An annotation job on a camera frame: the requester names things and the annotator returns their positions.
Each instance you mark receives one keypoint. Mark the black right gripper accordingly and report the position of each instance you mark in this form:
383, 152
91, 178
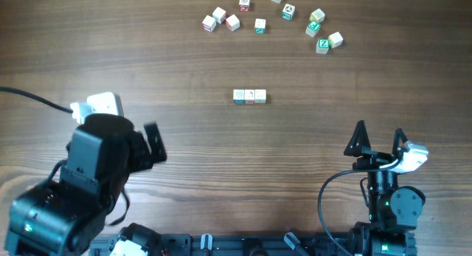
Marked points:
372, 158

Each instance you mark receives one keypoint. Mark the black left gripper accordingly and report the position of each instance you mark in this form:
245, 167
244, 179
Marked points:
142, 158

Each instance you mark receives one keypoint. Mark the blue number wooden block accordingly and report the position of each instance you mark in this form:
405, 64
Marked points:
239, 96

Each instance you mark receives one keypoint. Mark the red number six block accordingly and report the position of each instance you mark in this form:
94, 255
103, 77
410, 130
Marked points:
249, 97

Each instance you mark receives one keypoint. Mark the wooden block number one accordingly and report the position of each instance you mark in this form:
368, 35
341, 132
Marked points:
260, 96

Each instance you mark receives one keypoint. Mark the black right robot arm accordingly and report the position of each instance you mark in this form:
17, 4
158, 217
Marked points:
393, 210

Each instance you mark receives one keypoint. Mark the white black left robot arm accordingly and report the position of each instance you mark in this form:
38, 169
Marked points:
66, 211

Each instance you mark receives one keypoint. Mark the green letter Z block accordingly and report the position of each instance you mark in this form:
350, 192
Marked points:
322, 46

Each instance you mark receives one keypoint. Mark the yellow turtle wooden block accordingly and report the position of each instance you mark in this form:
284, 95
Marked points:
335, 40

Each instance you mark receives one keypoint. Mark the wooden block letter Z side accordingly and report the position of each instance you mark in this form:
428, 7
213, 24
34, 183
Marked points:
209, 23

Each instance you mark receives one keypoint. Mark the yellow edged wooden block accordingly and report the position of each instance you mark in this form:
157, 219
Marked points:
317, 16

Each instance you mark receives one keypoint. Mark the wooden block animal drawing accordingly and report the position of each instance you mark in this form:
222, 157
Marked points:
233, 23

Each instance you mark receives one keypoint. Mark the red edged wooden block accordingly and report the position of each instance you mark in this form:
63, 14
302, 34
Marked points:
219, 15

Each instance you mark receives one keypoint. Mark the green bordered picture block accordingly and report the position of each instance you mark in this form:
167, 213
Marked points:
288, 12

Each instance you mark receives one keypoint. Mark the green letter wooden block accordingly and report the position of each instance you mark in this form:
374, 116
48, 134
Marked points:
260, 26

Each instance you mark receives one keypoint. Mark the red letter Q block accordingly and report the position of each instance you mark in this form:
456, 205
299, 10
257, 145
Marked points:
244, 5

